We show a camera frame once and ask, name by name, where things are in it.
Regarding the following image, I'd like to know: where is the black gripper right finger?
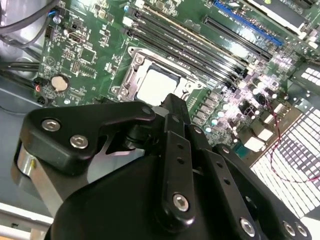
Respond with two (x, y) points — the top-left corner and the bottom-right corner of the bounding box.
(177, 93), (314, 240)

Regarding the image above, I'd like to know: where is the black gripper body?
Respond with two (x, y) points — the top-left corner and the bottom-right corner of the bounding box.
(44, 154), (240, 240)

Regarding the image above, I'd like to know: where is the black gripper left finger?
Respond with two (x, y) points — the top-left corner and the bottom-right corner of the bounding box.
(9, 92), (198, 228)

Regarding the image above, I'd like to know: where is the metal socket cover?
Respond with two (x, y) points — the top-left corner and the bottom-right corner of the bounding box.
(122, 56), (201, 105)

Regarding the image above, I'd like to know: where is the silver CPU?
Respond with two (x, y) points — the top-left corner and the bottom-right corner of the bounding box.
(138, 68), (181, 106)

